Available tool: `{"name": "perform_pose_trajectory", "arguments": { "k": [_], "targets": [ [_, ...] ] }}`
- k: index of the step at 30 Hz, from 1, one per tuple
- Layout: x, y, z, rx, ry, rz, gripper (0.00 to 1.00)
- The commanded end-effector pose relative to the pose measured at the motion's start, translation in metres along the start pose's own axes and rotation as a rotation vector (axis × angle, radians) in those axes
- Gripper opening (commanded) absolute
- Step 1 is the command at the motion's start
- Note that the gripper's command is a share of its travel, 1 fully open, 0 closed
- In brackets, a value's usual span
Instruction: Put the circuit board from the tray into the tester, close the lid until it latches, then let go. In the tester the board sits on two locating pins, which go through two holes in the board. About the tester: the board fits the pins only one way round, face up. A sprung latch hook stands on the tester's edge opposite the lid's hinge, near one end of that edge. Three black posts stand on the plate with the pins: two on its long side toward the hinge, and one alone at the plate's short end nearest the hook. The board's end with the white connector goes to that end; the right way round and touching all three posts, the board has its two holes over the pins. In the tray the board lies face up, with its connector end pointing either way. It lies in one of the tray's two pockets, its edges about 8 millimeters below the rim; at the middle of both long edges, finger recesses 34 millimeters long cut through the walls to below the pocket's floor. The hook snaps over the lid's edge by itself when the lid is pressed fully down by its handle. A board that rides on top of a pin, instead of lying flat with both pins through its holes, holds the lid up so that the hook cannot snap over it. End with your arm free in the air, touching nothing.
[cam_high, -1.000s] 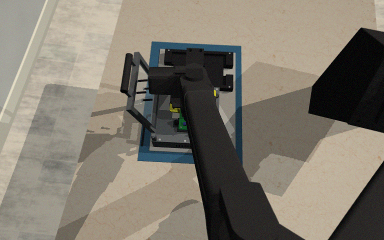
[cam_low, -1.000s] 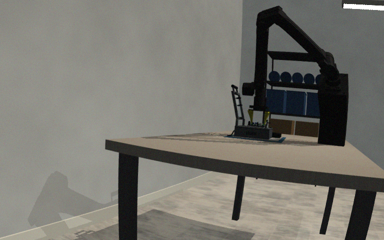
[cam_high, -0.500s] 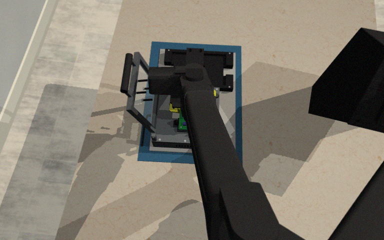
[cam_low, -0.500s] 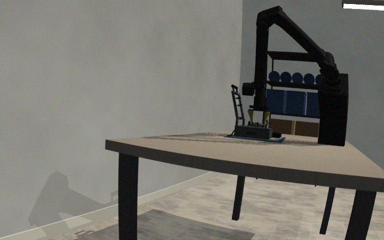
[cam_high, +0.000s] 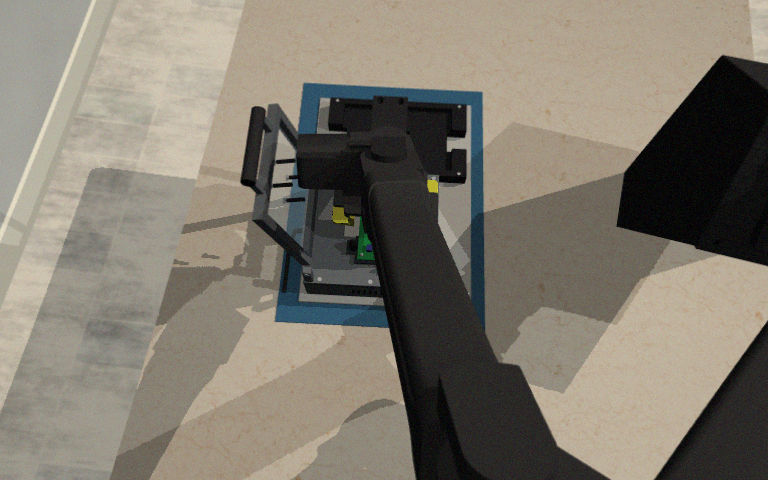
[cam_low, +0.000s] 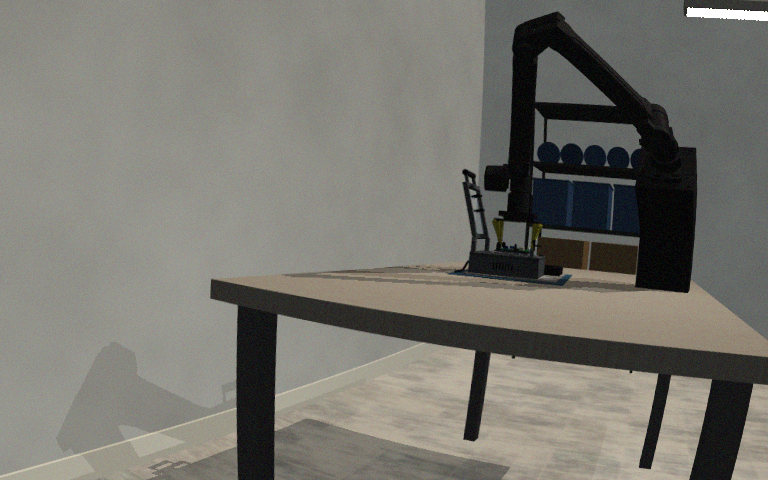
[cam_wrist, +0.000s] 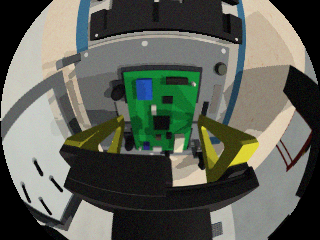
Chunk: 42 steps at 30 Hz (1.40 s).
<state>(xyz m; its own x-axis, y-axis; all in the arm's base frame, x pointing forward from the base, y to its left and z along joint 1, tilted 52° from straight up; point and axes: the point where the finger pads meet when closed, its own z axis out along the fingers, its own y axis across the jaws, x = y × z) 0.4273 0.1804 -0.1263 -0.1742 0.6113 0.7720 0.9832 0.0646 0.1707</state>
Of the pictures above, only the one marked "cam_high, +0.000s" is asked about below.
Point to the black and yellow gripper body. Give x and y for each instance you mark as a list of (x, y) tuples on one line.
[(352, 204)]

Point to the green circuit board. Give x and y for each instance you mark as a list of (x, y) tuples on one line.
[(364, 245)]

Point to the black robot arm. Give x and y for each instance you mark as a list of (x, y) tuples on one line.
[(495, 428)]

